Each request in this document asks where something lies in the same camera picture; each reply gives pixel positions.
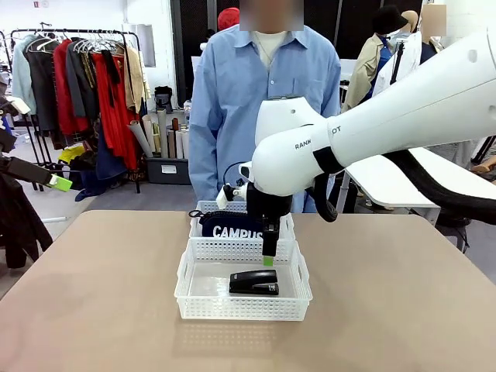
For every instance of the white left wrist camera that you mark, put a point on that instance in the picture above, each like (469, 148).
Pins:
(20, 105)

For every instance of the pale blue sweater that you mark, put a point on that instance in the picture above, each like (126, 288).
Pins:
(21, 77)

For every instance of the dark grey coat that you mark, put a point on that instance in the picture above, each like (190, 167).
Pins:
(40, 89)

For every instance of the person in red cap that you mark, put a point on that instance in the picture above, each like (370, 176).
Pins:
(228, 17)

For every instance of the grey wall cabinet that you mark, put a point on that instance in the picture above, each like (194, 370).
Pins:
(144, 44)

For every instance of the black metal clothes rack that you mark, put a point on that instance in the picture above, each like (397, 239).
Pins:
(131, 42)

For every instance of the black hat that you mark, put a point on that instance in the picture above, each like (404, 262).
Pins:
(387, 19)

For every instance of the white perforated plastic basket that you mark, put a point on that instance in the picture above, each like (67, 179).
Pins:
(287, 228)
(240, 308)

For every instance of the red jacket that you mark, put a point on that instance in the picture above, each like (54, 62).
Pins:
(64, 97)

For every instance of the white table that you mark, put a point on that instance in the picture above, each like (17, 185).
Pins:
(387, 182)

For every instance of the white board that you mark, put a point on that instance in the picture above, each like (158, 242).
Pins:
(350, 69)

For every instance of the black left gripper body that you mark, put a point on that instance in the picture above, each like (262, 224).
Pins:
(7, 142)

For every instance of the grey storage bin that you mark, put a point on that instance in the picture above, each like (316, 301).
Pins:
(170, 174)

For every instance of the mannequin in beige coat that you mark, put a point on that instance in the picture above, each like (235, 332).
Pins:
(364, 73)

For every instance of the grey jacket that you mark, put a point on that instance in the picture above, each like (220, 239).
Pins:
(79, 85)

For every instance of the figure in navy top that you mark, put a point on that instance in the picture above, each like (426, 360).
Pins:
(430, 50)

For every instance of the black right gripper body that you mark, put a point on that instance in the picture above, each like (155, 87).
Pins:
(269, 205)

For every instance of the black tripod pole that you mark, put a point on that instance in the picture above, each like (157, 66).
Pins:
(398, 62)

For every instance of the grey paper roll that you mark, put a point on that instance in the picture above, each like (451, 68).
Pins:
(140, 137)

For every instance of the black backpack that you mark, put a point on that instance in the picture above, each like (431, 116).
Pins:
(453, 236)

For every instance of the black bag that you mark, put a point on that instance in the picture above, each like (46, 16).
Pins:
(163, 98)

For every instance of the dark blue denim garment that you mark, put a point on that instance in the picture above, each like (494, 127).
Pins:
(110, 162)

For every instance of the yellow garment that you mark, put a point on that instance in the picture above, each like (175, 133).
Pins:
(69, 154)

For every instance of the navy CAMPUS pencil pouch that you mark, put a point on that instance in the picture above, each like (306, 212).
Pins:
(224, 230)

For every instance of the tall grey cardboard tube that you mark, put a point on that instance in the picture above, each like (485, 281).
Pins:
(162, 131)

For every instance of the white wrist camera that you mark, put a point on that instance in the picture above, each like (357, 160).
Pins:
(20, 105)
(224, 197)

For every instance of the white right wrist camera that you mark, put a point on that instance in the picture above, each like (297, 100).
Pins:
(224, 197)

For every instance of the person's right forearm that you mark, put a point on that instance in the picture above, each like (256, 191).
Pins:
(201, 166)

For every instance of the person in blue shirt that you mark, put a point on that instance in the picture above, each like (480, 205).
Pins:
(232, 97)

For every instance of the red dress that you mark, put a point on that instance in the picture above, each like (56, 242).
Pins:
(116, 128)

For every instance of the beige garment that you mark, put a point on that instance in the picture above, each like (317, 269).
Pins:
(135, 81)

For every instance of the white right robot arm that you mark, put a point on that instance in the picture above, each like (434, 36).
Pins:
(387, 116)

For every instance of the black scarf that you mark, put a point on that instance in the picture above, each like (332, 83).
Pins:
(112, 77)

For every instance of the grey table leg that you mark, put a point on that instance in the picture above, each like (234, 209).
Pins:
(341, 197)

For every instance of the black stapler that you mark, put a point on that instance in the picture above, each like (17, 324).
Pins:
(252, 281)

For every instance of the mannequin in white shirt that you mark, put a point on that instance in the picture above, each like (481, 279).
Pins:
(407, 50)

